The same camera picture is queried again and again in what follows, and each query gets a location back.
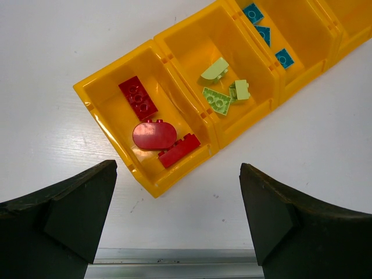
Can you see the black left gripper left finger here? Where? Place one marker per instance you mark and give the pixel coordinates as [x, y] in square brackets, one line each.
[55, 232]

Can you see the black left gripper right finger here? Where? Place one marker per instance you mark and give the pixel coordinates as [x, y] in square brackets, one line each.
[298, 236]

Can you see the red rounded lego piece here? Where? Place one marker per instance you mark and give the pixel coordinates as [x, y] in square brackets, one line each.
[154, 135]

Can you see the long red lego brick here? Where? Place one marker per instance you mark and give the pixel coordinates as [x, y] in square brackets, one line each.
[180, 149]

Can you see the green lego plate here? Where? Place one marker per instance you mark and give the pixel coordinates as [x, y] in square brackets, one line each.
[219, 102]

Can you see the red rectangular lego brick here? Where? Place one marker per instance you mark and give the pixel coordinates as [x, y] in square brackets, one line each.
[138, 98]

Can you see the light green lego brick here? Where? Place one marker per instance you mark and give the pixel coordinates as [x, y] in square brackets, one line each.
[239, 90]

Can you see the lime green rounded lego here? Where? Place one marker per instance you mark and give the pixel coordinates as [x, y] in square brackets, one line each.
[216, 71]

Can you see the cyan angled lego piece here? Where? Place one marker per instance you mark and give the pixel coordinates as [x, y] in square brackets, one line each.
[265, 33]

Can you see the cyan lego brick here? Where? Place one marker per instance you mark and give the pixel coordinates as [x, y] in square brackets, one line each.
[253, 13]

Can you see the yellow four-compartment bin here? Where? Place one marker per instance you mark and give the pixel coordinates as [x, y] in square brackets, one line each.
[317, 34]

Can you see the aluminium table edge rail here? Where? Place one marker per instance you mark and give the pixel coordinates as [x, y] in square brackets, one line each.
[174, 263]

